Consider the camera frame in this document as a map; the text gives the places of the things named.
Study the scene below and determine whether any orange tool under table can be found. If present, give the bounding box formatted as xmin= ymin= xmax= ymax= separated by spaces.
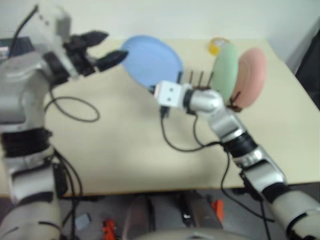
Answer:
xmin=212 ymin=199 xmax=226 ymax=223

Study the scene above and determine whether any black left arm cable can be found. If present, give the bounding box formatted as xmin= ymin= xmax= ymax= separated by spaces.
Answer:
xmin=11 ymin=3 xmax=101 ymax=123

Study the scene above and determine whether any pink plate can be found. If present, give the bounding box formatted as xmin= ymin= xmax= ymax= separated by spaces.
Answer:
xmin=232 ymin=48 xmax=268 ymax=110

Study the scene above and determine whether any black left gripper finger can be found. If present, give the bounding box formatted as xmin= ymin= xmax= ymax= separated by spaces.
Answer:
xmin=96 ymin=49 xmax=130 ymax=73
xmin=80 ymin=30 xmax=110 ymax=49

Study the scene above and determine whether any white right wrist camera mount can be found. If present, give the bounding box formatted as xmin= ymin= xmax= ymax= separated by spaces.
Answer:
xmin=153 ymin=80 xmax=187 ymax=110

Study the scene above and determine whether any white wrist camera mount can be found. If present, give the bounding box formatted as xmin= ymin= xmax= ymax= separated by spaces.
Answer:
xmin=29 ymin=4 xmax=85 ymax=80
xmin=153 ymin=80 xmax=187 ymax=110

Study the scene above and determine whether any small grey card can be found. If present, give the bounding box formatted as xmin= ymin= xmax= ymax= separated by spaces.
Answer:
xmin=74 ymin=213 xmax=92 ymax=231

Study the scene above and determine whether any yellow tape roll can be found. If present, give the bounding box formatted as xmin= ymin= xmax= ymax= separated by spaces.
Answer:
xmin=207 ymin=36 xmax=232 ymax=57

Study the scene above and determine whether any blue plate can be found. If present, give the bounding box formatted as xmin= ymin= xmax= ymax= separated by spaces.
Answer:
xmin=119 ymin=34 xmax=185 ymax=92

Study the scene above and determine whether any small red object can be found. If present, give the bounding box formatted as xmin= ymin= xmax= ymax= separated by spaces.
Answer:
xmin=101 ymin=219 xmax=118 ymax=240

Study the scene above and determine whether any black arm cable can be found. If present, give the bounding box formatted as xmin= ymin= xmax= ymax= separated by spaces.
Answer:
xmin=11 ymin=3 xmax=101 ymax=123
xmin=159 ymin=114 xmax=276 ymax=226

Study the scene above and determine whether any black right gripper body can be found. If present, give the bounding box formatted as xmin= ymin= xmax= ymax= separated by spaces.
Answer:
xmin=159 ymin=105 xmax=173 ymax=119

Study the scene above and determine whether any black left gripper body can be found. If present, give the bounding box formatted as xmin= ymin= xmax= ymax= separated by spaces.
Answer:
xmin=62 ymin=34 xmax=99 ymax=78

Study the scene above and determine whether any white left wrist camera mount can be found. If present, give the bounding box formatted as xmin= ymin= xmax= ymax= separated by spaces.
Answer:
xmin=29 ymin=4 xmax=85 ymax=80

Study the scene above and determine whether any dark laptop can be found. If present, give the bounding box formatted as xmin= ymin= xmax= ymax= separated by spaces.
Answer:
xmin=0 ymin=36 xmax=35 ymax=61

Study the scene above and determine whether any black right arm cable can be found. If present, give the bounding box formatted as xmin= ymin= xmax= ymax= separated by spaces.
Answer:
xmin=159 ymin=114 xmax=276 ymax=226

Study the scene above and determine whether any wooden dish rack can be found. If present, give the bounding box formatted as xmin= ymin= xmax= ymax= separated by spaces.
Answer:
xmin=188 ymin=70 xmax=243 ymax=113

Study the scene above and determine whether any green plate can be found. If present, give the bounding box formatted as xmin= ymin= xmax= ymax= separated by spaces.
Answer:
xmin=211 ymin=43 xmax=240 ymax=106

